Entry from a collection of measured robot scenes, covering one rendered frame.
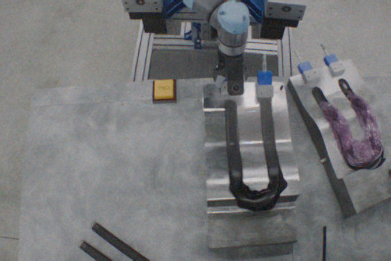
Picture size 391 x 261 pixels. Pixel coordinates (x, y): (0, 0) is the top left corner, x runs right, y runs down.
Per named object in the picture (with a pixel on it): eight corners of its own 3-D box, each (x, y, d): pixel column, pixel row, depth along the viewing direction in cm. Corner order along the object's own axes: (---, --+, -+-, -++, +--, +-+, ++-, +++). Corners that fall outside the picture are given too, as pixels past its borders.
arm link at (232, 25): (231, -9, 92) (257, 11, 90) (230, 18, 103) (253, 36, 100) (209, 8, 91) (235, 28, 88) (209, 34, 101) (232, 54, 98)
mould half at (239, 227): (202, 96, 133) (202, 77, 120) (279, 94, 133) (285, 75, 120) (208, 249, 115) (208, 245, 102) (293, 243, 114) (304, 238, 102)
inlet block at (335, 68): (313, 49, 136) (317, 41, 131) (325, 46, 136) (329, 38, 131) (330, 79, 131) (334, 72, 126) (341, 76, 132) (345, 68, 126)
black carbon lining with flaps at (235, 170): (222, 103, 124) (223, 89, 115) (273, 102, 124) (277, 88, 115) (228, 215, 112) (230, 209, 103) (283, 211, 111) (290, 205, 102)
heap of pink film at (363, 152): (313, 103, 125) (318, 93, 117) (355, 88, 126) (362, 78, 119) (345, 176, 115) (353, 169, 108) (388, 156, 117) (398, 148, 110)
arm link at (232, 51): (248, 47, 99) (216, 48, 99) (247, 57, 103) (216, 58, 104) (245, 24, 102) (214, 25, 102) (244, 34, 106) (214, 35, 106)
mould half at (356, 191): (286, 84, 134) (292, 68, 124) (346, 65, 136) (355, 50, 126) (344, 219, 116) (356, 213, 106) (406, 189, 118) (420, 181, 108)
